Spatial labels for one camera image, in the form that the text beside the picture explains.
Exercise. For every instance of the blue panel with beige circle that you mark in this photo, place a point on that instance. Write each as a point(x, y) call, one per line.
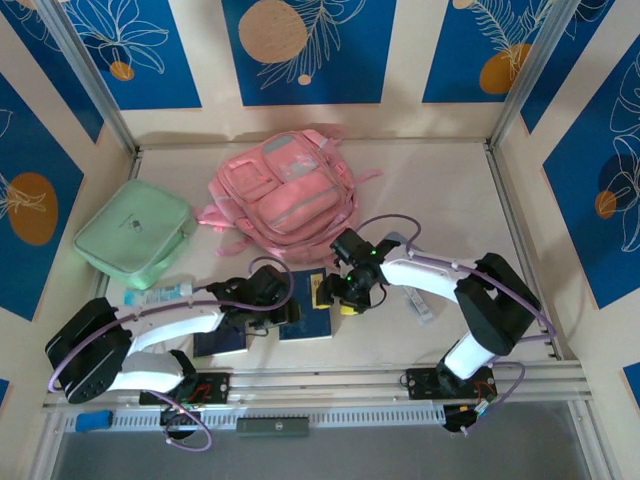
point(350, 60)

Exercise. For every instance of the white and teal tube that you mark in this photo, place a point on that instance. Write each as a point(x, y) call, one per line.
point(155, 295)

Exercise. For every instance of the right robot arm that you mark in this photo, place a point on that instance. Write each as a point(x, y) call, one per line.
point(425, 276)

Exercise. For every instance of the aluminium frame post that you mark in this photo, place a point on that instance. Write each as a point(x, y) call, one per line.
point(85, 75)
point(535, 65)

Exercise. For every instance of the small blue block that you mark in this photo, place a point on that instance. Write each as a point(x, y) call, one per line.
point(92, 421)

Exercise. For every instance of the aluminium front rail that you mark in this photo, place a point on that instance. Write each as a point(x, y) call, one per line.
point(320, 385)

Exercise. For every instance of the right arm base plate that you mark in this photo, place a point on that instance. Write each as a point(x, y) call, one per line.
point(422, 384)

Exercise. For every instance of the mint green zip pouch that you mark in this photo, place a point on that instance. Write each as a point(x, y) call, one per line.
point(130, 230)

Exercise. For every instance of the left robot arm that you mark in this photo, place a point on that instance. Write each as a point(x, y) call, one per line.
point(165, 322)

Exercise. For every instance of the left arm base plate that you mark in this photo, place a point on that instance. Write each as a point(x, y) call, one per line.
point(215, 387)

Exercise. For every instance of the small white tube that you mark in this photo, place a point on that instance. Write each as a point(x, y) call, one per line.
point(419, 305)

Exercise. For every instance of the pink school backpack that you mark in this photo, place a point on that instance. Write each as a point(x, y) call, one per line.
point(295, 200)

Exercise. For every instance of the dark blue yellow-label book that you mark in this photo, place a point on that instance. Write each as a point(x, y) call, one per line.
point(306, 320)
point(220, 345)

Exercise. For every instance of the blue floral wall panel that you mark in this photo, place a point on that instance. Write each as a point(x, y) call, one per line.
point(460, 60)
point(590, 50)
point(30, 150)
point(45, 65)
point(150, 75)
point(590, 225)

